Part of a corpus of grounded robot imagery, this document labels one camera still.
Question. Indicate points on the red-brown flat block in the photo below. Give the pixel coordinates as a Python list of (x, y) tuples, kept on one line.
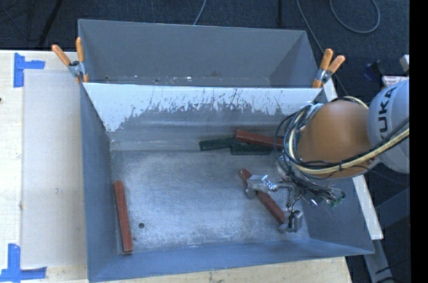
[(123, 218), (271, 206), (257, 138)]

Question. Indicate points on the pale flat board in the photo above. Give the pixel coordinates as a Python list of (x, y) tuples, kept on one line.
[(50, 158)]

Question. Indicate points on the grey metal bin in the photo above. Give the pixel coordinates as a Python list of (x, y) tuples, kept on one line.
[(200, 194)]

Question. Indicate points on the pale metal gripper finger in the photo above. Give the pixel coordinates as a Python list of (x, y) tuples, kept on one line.
[(258, 180), (251, 192)]

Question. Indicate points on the dark green flat block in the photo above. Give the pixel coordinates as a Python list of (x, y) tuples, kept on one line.
[(215, 144), (250, 150)]

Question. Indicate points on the black cylinder on white bracket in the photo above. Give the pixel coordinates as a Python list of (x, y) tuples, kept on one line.
[(292, 220)]

